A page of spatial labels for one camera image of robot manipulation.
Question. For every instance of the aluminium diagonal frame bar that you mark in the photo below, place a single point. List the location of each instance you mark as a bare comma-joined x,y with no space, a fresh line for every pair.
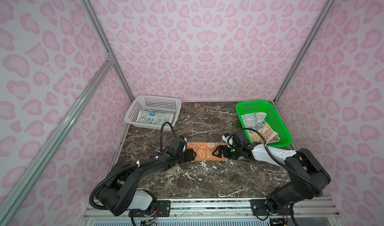
22,188

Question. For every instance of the white plastic basket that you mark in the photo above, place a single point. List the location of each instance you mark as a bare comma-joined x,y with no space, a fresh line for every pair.
152,103

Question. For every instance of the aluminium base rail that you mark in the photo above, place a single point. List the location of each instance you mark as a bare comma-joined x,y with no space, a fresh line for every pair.
239,212

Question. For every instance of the green plastic basket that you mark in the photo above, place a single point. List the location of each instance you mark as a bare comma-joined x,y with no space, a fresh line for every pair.
272,118

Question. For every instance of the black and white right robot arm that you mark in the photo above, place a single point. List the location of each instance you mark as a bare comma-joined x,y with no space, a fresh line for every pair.
308,177

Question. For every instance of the aluminium frame corner post right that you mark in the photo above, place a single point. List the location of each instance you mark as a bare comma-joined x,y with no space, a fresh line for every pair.
322,16

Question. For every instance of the orange bunny towel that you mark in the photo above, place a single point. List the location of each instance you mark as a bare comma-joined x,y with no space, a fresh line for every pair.
204,151

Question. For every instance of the aluminium frame corner post left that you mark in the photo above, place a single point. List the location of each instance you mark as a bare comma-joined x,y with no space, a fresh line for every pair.
91,13

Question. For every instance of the pale blue patterned towel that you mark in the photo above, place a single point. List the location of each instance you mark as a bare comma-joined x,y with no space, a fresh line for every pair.
258,122

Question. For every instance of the aluminium frame corner post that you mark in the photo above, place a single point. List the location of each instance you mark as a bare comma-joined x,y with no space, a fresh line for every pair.
91,13
322,16

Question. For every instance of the blue bunny pattern towel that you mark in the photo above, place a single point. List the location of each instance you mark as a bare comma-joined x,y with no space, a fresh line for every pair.
152,117

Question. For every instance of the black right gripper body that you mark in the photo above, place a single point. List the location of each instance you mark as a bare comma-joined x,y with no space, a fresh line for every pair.
233,151

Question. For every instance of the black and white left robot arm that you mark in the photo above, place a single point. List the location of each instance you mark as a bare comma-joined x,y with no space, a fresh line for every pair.
118,191

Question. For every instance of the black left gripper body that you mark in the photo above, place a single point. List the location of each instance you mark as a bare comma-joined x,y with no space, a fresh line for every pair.
185,155

